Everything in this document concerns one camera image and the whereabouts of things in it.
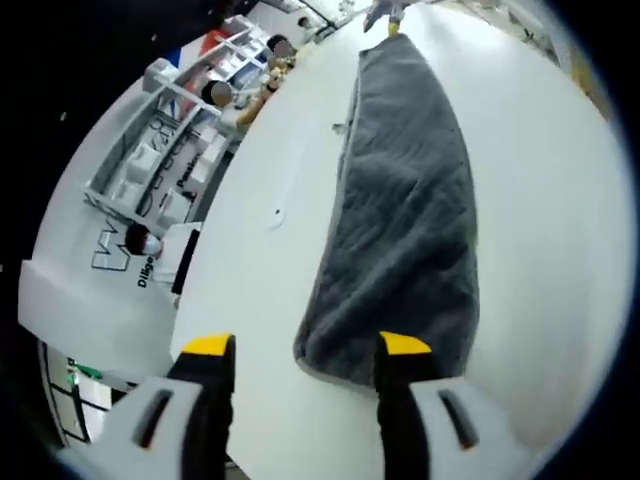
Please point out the black laptop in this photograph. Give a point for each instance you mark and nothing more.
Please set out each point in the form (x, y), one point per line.
(186, 260)

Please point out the grey metal shelf unit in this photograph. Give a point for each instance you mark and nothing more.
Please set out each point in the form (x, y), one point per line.
(235, 55)
(150, 150)

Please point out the grey towel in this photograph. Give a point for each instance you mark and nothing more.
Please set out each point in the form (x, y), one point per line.
(400, 225)

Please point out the green hanging cloth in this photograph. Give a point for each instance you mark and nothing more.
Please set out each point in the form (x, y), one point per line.
(85, 369)

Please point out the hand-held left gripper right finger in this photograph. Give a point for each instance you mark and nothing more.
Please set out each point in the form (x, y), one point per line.
(425, 435)

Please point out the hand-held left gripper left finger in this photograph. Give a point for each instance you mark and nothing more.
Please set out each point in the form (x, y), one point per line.
(200, 430)

